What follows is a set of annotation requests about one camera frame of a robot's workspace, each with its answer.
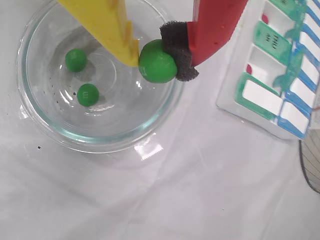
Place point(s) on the weekly pill organizer box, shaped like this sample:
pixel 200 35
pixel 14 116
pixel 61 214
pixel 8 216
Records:
pixel 262 97

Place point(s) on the glass bowl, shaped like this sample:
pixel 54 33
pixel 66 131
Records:
pixel 50 120

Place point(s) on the white tablecloth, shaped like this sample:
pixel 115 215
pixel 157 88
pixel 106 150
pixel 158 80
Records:
pixel 150 200

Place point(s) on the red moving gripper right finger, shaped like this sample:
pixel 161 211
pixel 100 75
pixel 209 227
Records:
pixel 215 22

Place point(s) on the green ball pill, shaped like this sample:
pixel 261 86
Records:
pixel 75 60
pixel 156 63
pixel 87 94

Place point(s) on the pale ribbed round object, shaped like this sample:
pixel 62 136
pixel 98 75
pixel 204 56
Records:
pixel 311 160

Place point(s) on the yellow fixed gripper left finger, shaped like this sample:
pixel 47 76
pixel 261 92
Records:
pixel 105 27

